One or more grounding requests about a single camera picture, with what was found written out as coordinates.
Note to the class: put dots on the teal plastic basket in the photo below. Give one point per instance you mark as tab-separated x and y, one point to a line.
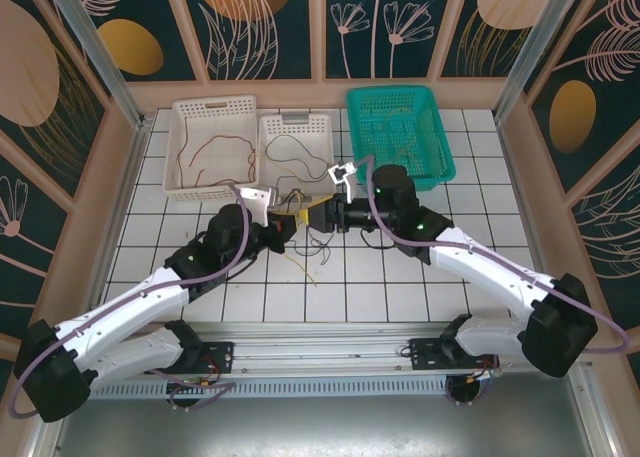
400	102

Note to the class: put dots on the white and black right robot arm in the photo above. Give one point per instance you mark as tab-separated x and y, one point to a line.
480	267

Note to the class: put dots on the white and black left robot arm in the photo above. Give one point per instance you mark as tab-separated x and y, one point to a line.
125	312

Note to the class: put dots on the large white plastic basket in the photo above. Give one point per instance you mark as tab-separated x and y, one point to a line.
215	117

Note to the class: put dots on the grey metal sheet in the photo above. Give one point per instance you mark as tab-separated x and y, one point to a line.
325	427

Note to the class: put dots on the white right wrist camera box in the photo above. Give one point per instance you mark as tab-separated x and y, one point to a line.
345	174

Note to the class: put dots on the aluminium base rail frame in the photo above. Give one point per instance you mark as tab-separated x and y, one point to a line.
325	349

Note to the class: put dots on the aluminium side rail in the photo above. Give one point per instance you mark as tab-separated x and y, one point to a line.
515	177
131	167

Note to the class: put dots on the aluminium corner post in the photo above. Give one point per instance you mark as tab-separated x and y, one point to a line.
540	42
95	42

